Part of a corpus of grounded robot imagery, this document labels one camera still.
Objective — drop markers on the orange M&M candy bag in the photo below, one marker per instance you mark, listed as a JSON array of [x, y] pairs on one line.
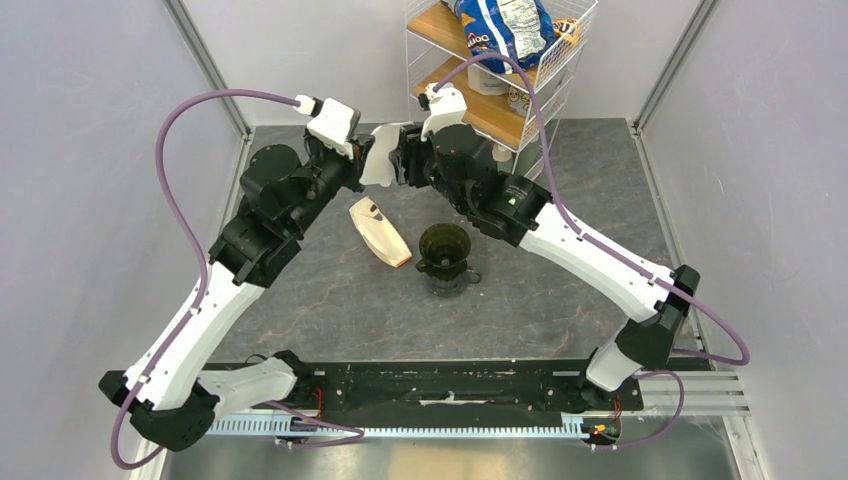
[[567, 28]]

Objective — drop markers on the printed paper cup middle shelf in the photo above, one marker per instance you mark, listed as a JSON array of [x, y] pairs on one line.
[[518, 100]]

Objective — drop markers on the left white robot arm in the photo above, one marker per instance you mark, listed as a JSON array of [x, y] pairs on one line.
[[170, 396]]

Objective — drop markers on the aluminium frame rail left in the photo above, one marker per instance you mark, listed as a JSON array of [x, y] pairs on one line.
[[191, 35]]

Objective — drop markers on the blue Doritos chip bag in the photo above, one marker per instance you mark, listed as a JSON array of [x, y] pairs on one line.
[[520, 29]]

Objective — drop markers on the aluminium frame rail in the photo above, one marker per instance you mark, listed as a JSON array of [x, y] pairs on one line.
[[191, 35], [679, 53]]

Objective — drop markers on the green translucent bottle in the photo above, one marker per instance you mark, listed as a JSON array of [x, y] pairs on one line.
[[501, 154]]

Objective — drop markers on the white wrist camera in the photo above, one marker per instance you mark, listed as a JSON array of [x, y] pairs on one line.
[[332, 122], [446, 107]]

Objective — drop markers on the dark green coffee dripper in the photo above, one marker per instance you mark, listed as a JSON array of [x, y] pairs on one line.
[[444, 249]]

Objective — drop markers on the white paper coffee filter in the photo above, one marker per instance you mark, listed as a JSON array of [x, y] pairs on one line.
[[378, 168]]

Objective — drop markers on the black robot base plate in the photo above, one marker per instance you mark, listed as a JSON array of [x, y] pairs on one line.
[[453, 394]]

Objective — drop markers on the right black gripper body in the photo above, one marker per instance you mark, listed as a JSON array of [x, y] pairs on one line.
[[415, 164]]

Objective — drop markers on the white wire wooden shelf rack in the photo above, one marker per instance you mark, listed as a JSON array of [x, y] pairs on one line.
[[435, 45]]

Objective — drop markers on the white cup middle shelf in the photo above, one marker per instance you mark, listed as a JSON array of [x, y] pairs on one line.
[[486, 83]]

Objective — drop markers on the white slotted cable duct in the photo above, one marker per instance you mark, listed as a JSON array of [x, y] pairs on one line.
[[275, 423]]

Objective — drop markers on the aluminium frame rail right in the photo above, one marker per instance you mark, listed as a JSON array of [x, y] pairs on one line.
[[679, 53]]

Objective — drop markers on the coffee filter pack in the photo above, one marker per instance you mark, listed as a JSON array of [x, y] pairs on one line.
[[379, 234]]

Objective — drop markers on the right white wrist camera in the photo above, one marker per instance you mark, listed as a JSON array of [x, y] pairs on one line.
[[446, 107]]

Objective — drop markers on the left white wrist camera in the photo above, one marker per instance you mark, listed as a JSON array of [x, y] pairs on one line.
[[332, 122]]

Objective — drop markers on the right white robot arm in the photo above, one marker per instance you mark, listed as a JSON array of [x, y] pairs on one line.
[[456, 162]]

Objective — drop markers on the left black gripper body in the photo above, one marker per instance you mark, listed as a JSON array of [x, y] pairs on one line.
[[334, 172]]

